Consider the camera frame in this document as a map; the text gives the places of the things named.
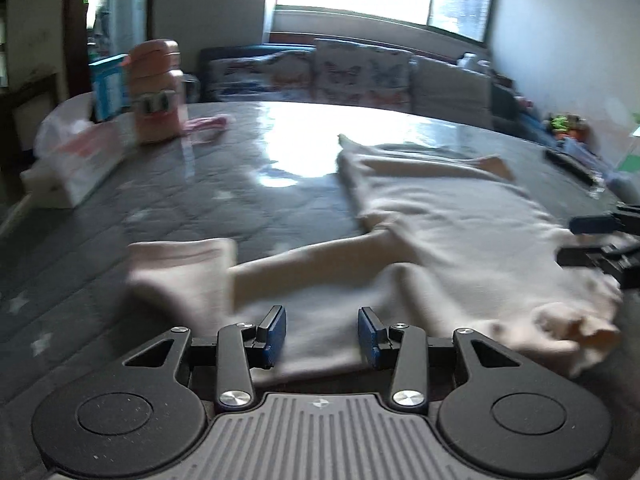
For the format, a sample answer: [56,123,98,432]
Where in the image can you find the blue cabinet in doorway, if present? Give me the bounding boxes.
[89,54,129,122]

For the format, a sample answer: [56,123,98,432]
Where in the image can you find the white plush toy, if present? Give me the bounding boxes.
[457,52,492,76]

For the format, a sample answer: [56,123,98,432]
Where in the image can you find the white pink tissue pack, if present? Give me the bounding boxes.
[21,93,124,209]

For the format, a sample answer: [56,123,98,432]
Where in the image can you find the green orange toy pile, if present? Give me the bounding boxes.
[544,114,590,142]

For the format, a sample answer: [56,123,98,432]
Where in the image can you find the cream sweatshirt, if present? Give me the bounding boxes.
[127,139,622,385]

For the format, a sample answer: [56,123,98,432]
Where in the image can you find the butterfly print pillow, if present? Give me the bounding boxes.
[314,39,412,113]
[201,50,314,103]

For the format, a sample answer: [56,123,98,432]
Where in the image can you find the pink cartoon water bottle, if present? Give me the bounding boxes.
[122,39,188,144]

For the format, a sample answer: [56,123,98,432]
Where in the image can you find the left butterfly print pillow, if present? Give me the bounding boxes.
[201,50,314,103]

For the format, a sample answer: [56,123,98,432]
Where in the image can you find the plain beige cushion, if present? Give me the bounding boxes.
[410,56,492,130]

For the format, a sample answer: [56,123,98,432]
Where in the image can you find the middle butterfly print pillow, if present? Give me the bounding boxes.
[314,39,412,113]

